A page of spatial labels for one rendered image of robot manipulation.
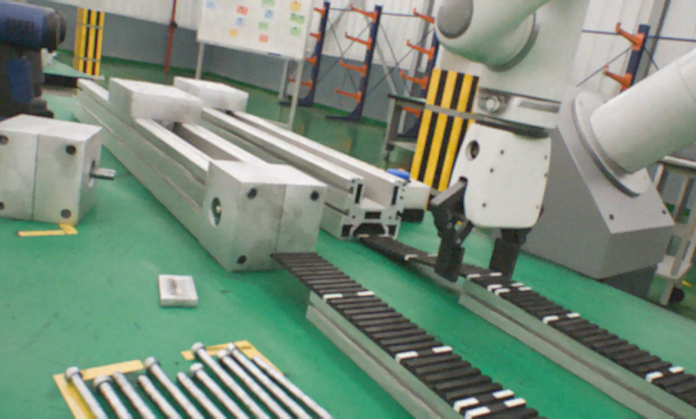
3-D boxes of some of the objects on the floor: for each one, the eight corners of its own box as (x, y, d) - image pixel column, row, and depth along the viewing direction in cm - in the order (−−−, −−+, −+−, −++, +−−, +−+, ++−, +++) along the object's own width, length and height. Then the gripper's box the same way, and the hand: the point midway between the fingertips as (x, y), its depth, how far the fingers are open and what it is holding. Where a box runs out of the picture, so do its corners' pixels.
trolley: (682, 304, 357) (738, 141, 333) (666, 325, 313) (730, 140, 290) (523, 248, 415) (561, 107, 391) (491, 259, 371) (532, 101, 348)
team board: (173, 122, 677) (194, -57, 632) (203, 123, 720) (225, -44, 675) (276, 153, 610) (308, -45, 564) (303, 151, 653) (335, -33, 608)
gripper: (538, 120, 68) (501, 261, 72) (426, 100, 58) (390, 265, 62) (594, 132, 62) (550, 285, 66) (481, 113, 52) (436, 295, 56)
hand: (476, 265), depth 64 cm, fingers open, 8 cm apart
